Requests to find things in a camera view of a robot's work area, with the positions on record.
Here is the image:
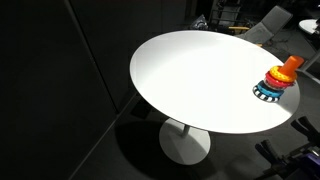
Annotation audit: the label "orange yellow ring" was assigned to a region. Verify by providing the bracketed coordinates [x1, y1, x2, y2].
[269, 65, 298, 84]

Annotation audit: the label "grey chair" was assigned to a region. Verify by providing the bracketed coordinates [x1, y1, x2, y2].
[238, 5, 292, 44]

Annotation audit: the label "white round side table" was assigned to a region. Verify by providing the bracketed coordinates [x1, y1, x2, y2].
[299, 19, 320, 34]

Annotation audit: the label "white table pedestal base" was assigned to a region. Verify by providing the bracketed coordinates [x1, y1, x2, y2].
[159, 118, 211, 165]

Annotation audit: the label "blue ring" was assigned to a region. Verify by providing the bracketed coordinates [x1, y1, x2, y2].
[256, 80, 285, 99]

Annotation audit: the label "black white striped ring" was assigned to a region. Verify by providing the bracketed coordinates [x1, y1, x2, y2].
[252, 85, 281, 103]

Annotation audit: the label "red ring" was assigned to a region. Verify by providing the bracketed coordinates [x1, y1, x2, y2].
[264, 71, 296, 90]

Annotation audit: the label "orange stacking post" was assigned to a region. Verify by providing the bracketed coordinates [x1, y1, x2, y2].
[279, 55, 304, 76]

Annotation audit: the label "black clamp handles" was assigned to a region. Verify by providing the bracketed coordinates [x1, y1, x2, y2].
[254, 116, 320, 180]

